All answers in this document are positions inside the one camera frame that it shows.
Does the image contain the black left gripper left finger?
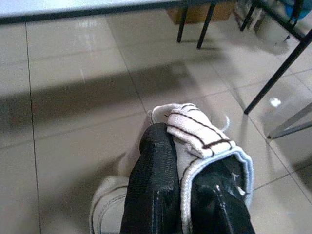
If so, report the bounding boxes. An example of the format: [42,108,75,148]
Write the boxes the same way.
[119,123,184,234]

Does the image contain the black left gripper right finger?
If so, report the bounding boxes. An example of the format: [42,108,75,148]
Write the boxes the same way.
[191,156,256,234]

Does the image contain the white striped garment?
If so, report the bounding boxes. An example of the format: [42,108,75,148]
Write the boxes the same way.
[89,102,254,234]

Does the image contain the grey metal leg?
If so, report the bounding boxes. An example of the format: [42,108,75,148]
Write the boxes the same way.
[267,102,312,140]

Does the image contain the brown cardboard box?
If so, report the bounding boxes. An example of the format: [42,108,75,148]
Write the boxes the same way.
[167,2,234,24]

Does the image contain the grey table with black legs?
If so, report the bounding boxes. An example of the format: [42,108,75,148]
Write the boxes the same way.
[0,0,239,50]

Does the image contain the blue fabric item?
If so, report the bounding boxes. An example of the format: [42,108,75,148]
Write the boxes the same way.
[284,0,312,20]

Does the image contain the black metal frame table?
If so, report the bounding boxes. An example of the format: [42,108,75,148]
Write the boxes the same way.
[240,0,312,115]

